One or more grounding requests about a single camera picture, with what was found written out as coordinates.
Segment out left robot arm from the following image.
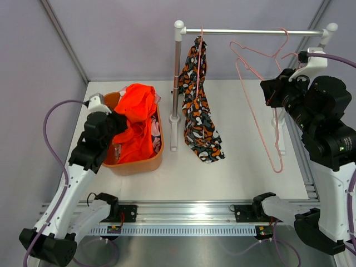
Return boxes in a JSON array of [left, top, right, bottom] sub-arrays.
[[19, 111, 128, 266]]

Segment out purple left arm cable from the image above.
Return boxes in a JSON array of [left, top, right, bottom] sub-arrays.
[[22, 100, 119, 267]]

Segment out pink navy patterned shorts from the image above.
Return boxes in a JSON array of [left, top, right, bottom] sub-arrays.
[[119, 86, 162, 154]]

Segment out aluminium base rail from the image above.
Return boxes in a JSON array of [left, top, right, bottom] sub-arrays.
[[36, 200, 320, 237]]

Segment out pink hanger under patterned shorts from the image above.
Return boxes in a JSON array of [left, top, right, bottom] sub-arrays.
[[196, 26, 204, 98]]

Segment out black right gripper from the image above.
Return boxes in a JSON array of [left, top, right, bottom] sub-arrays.
[[261, 68, 317, 133]]

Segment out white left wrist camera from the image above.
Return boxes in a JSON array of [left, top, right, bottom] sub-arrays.
[[85, 93, 112, 115]]

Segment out black orange patterned shorts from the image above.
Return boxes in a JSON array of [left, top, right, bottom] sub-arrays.
[[178, 36, 225, 164]]

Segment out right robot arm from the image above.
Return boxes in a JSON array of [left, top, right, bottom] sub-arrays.
[[252, 68, 355, 255]]

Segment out orange plastic basket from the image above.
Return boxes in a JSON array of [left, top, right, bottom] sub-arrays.
[[102, 105, 165, 176]]

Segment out silver clothes rack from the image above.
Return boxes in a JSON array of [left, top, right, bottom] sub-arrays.
[[169, 20, 338, 151]]

